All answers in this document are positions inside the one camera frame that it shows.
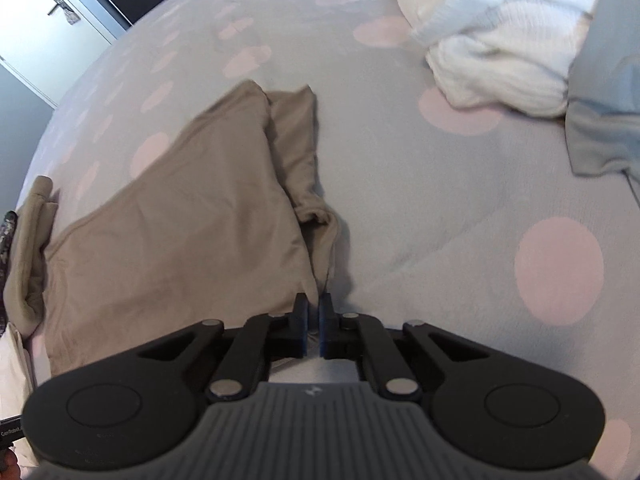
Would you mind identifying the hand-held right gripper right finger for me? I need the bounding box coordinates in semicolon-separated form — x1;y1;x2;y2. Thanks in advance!
319;293;492;402

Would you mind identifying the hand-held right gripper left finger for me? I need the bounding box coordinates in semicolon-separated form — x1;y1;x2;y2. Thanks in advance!
137;292;309;403

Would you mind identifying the taupe long-sleeve shirt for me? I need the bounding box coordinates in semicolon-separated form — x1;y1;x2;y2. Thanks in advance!
43;80;342;377

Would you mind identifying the cream folded cloth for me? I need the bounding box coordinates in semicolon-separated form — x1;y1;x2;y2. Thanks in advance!
0;320;39;461

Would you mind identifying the bed with pink-dotted grey sheet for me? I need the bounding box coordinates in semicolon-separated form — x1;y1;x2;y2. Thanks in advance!
19;0;640;480

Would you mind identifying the olive folded garment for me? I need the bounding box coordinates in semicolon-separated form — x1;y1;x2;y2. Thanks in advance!
2;175;59;339

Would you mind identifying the dark floral garment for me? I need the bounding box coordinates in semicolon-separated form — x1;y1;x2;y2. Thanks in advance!
0;210;20;332

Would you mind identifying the white fluffy knit garment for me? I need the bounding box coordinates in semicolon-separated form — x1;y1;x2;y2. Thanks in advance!
395;0;610;119

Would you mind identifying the light blue garment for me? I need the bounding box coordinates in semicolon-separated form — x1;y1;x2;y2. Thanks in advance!
564;0;640;187

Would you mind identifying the white door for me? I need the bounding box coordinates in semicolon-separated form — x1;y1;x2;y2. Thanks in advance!
0;0;132;109

